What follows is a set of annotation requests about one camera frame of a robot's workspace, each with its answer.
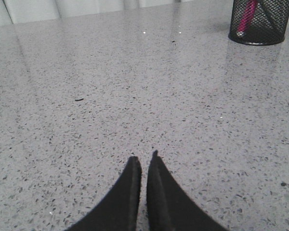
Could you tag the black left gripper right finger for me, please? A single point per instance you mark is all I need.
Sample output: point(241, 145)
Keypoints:
point(169, 207)

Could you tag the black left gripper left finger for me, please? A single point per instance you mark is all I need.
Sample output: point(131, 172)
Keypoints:
point(118, 210)

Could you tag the pink highlighter pen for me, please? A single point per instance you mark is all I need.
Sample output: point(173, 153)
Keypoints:
point(246, 18)

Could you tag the grey orange scissors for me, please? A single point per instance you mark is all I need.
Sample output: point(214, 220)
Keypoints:
point(270, 10)

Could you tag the black mesh pen holder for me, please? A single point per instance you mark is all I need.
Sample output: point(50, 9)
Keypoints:
point(260, 32)

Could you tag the grey curtain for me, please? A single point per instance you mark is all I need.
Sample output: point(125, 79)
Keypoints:
point(23, 11)

